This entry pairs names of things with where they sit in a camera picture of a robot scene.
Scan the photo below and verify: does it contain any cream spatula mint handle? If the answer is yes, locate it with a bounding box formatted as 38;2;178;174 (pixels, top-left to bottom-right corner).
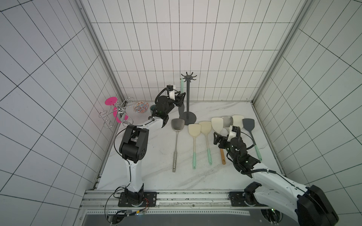
199;121;213;165

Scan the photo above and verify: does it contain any cream utensil dark wood handle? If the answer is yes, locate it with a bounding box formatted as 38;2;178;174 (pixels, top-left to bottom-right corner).
222;116;233;133

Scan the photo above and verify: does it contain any grey metal utensil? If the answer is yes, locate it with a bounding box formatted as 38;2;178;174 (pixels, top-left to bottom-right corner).
171;118;185;173

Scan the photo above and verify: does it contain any cream spoon mint handle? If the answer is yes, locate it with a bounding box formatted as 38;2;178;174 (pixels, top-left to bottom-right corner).
188;124;201;169

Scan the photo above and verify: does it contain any grey spatula mint handle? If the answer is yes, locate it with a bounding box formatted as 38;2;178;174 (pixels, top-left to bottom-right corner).
242;118;262;161

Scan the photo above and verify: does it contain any cream spatula light wood handle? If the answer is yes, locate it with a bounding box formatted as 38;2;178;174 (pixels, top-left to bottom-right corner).
232;115;244;129

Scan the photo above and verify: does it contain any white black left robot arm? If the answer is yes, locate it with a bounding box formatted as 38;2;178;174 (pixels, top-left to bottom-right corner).
119;91;186;205

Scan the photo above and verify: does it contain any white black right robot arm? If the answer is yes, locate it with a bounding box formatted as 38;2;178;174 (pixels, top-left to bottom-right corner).
214;132;339;226

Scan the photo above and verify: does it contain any grey utensil rack stand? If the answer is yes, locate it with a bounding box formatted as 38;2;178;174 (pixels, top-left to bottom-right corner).
180;72;197;125

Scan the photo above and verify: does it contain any teal ceramic cup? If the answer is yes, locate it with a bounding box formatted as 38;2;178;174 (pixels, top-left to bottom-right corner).
150;105;156;112

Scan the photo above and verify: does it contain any chrome wine glass holder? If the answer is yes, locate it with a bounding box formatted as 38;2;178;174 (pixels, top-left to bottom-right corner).
99;97;134;129

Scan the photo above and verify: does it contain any pink plastic wine glass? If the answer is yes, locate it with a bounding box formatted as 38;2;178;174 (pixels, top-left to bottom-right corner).
105;97;129;123

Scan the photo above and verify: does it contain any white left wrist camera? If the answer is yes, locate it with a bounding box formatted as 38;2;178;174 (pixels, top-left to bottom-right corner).
166;85;176;101

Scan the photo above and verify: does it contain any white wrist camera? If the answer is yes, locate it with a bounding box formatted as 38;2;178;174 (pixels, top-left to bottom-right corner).
166;85;176;101
228;126;241;142

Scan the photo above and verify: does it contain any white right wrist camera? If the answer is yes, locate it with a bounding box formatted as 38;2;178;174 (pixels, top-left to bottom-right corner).
228;126;241;142

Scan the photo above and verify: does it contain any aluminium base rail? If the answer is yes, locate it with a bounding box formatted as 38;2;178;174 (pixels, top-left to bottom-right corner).
81;189;307;217

